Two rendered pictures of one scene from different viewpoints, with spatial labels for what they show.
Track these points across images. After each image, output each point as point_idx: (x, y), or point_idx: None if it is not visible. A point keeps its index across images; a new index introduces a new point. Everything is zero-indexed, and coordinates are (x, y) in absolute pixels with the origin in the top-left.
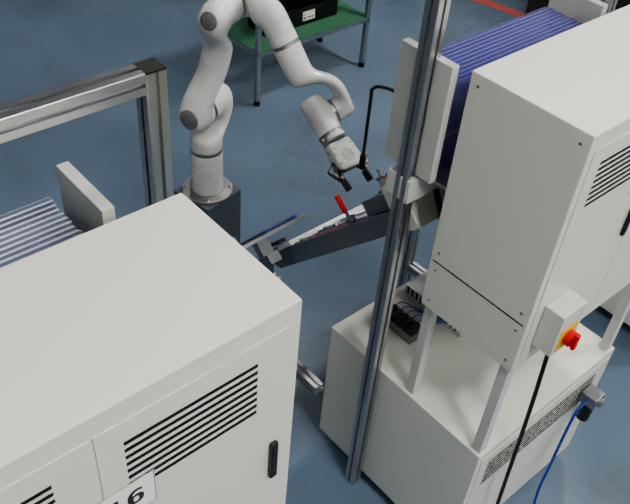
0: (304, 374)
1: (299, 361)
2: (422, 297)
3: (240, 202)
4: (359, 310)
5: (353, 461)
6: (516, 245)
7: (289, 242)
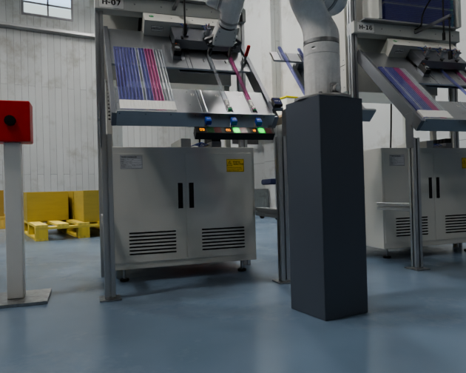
0: (266, 207)
1: (265, 208)
2: (231, 82)
3: (286, 123)
4: (228, 147)
5: None
6: None
7: (268, 101)
